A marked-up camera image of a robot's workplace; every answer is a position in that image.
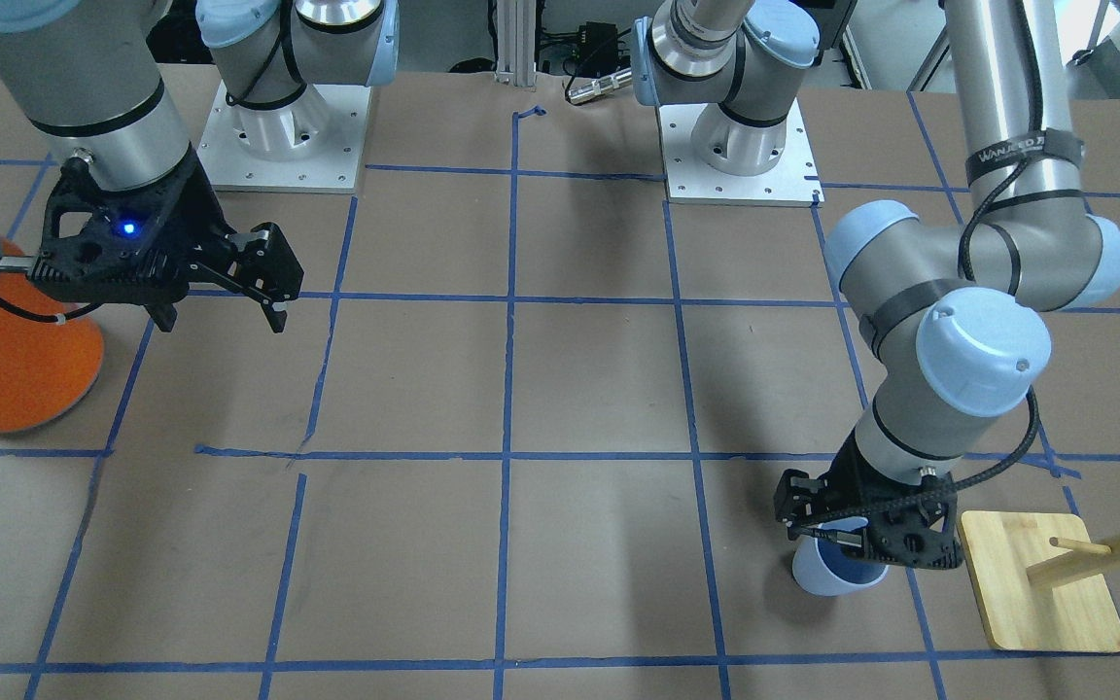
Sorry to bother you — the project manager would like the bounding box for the orange cylindrical can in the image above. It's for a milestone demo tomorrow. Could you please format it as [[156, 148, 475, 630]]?
[[0, 214, 106, 435]]

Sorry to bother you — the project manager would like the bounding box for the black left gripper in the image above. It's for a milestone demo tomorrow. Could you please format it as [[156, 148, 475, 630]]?
[[774, 436, 963, 569]]

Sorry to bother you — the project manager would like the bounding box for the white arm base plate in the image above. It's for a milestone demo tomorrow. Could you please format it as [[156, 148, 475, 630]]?
[[196, 85, 374, 195], [656, 99, 825, 207]]

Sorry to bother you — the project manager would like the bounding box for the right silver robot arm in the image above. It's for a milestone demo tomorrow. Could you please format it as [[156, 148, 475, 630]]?
[[0, 1, 399, 333]]

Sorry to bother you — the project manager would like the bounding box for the wooden mug tree stand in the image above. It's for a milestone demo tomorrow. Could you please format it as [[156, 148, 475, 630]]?
[[948, 508, 1120, 654]]

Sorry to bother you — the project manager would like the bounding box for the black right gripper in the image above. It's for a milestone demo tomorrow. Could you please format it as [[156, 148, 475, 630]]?
[[27, 150, 304, 333]]

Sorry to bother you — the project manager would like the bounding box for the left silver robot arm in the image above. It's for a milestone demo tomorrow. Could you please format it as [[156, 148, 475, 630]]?
[[774, 1, 1120, 569]]

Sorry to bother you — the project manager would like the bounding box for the light blue plastic cup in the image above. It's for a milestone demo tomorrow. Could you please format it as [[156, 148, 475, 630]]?
[[791, 536, 889, 597]]

